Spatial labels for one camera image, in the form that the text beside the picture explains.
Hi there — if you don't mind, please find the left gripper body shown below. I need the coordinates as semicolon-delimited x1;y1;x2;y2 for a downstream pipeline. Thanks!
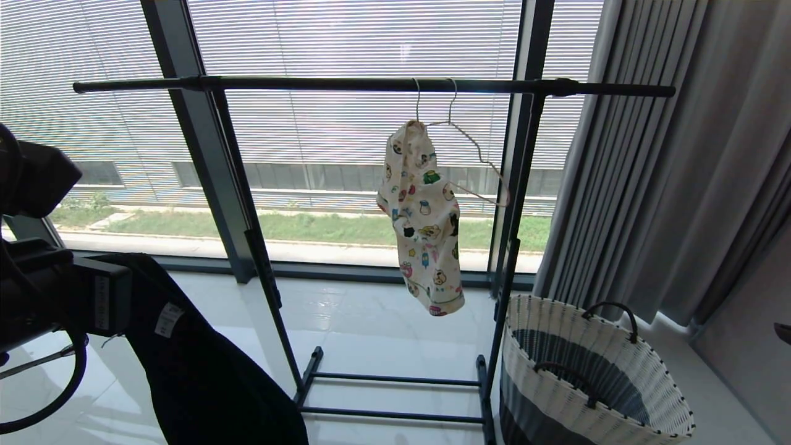
0;238;133;352

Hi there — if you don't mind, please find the black garment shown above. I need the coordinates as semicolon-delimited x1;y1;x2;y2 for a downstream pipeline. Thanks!
80;252;310;445

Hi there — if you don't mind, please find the cream printed garment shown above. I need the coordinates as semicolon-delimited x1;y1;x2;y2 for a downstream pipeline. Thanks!
377;121;465;317

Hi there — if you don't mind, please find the black clothes rack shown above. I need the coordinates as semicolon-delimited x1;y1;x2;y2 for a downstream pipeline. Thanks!
73;75;676;445

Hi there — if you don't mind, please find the white laundry basket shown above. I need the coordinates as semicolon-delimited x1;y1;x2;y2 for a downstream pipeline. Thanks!
499;294;696;445

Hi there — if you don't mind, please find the window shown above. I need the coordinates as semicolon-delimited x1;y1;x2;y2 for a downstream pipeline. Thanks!
0;0;605;291

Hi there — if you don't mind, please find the grey curtain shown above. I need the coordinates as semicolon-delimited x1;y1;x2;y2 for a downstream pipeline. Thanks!
533;0;791;328

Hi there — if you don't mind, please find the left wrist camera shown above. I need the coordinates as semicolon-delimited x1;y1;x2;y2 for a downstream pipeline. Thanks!
0;124;83;218

